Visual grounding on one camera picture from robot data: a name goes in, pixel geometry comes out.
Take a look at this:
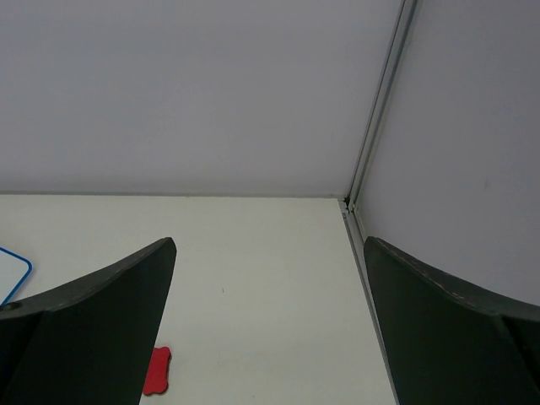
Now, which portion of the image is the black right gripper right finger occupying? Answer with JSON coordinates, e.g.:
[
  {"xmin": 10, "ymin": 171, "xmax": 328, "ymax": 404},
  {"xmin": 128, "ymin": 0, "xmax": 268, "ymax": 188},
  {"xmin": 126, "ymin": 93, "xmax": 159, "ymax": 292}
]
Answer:
[{"xmin": 364, "ymin": 237, "xmax": 539, "ymax": 404}]

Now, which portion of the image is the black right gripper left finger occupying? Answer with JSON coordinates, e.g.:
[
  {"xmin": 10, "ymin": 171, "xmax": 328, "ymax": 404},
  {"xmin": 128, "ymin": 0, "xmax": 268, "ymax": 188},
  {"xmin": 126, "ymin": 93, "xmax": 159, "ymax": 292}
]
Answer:
[{"xmin": 1, "ymin": 237, "xmax": 176, "ymax": 405}]

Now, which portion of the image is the red black whiteboard eraser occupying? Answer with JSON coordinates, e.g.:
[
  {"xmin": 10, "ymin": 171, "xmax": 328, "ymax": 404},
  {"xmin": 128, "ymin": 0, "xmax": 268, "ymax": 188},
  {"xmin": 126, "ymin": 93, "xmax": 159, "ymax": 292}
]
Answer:
[{"xmin": 143, "ymin": 347, "xmax": 172, "ymax": 397}]

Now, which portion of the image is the blue framed whiteboard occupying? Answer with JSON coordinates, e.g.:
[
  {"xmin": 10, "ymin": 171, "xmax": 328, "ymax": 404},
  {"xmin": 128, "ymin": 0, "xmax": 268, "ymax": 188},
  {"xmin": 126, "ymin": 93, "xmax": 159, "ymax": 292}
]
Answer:
[{"xmin": 0, "ymin": 247, "xmax": 33, "ymax": 305}]

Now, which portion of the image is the right aluminium frame post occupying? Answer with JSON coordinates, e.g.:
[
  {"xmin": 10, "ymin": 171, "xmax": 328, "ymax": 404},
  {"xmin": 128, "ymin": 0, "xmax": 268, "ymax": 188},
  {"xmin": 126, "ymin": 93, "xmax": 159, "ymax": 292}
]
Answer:
[{"xmin": 340, "ymin": 0, "xmax": 422, "ymax": 404}]

